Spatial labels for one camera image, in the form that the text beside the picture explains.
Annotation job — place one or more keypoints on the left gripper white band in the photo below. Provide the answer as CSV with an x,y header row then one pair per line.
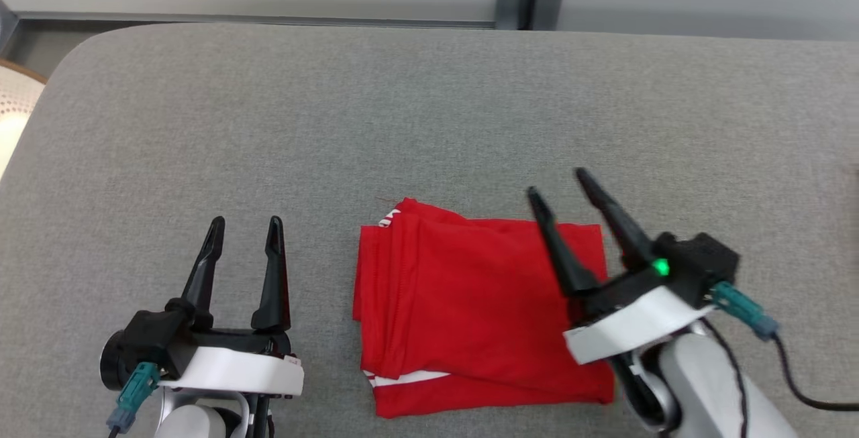
x,y
235,371

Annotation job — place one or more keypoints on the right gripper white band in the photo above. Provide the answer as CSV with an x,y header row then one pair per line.
x,y
631,324

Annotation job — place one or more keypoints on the red jersey with lettering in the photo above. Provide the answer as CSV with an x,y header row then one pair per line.
x,y
470,304

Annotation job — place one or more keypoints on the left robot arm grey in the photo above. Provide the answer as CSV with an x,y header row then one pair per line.
x,y
194,424

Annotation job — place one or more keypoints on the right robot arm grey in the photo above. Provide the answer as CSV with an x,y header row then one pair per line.
x,y
704,391

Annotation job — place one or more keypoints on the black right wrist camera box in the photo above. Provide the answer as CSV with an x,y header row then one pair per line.
x,y
701,263

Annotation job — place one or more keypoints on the grey partition bottom rail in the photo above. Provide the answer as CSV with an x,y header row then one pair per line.
x,y
268,20

